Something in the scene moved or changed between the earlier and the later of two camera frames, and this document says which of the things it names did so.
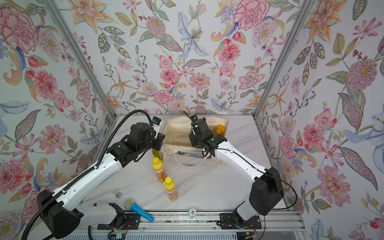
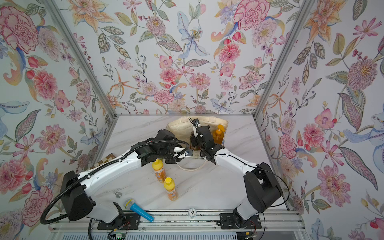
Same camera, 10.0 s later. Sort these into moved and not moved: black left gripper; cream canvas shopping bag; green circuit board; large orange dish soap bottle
Moved: black left gripper
Not moved: cream canvas shopping bag; green circuit board; large orange dish soap bottle
